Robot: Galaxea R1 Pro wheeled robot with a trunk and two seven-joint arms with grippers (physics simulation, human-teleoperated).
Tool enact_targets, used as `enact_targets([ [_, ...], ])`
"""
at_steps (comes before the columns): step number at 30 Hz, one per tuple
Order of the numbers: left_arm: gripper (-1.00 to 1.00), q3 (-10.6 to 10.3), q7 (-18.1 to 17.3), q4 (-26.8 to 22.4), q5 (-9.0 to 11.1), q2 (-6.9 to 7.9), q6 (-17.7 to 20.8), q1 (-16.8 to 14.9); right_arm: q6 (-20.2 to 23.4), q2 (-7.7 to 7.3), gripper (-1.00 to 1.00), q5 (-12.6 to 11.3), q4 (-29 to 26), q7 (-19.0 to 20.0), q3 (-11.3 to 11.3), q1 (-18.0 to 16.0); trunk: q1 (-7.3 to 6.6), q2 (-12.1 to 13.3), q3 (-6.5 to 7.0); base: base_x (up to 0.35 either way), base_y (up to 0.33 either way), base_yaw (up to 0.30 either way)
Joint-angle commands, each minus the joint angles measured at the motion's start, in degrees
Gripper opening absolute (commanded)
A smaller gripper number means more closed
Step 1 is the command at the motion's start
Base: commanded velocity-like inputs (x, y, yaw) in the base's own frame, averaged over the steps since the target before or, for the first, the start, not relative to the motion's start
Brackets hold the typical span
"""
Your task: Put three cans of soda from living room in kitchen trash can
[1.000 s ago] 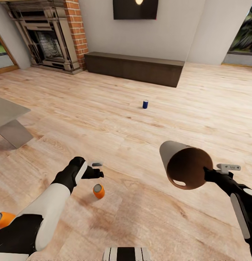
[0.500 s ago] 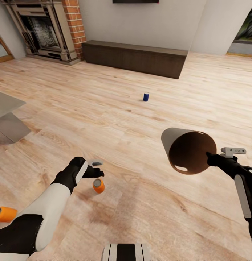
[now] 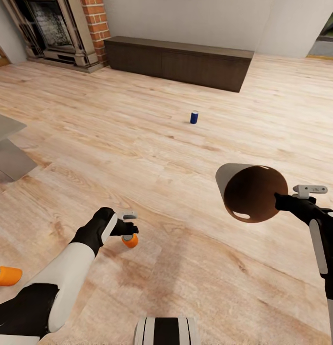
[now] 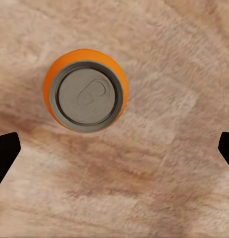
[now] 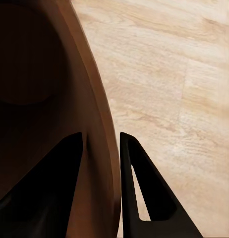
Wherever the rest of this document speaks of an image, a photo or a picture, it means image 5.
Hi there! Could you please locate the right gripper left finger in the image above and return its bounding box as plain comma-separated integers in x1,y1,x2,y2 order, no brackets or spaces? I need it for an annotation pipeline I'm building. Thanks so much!
0,132,83,238

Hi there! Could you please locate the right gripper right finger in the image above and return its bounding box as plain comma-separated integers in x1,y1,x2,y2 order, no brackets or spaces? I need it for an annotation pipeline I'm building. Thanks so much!
119,132,204,238

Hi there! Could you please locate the trash can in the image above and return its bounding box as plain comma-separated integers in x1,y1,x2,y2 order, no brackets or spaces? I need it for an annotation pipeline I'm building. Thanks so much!
0,0,121,238

